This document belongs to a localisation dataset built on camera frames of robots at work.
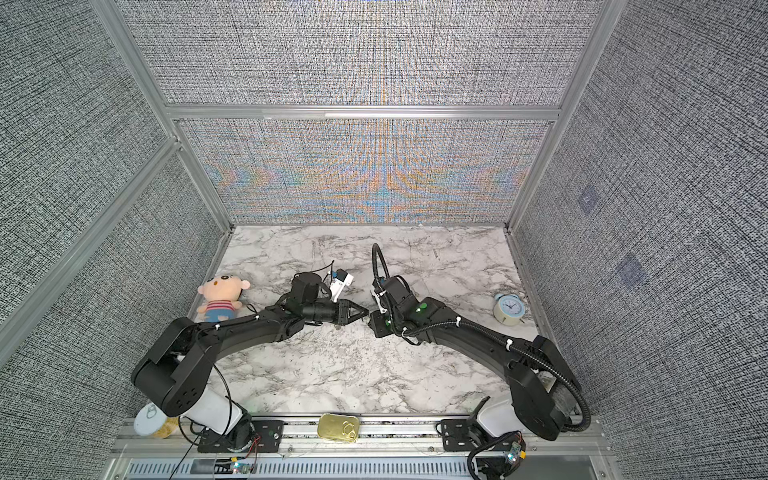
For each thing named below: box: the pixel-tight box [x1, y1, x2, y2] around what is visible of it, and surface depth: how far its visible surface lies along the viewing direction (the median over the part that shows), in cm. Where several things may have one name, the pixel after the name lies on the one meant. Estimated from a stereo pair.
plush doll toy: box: [196, 275, 251, 323], surface depth 94 cm
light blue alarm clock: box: [494, 293, 525, 326], surface depth 94 cm
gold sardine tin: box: [317, 413, 360, 443], surface depth 73 cm
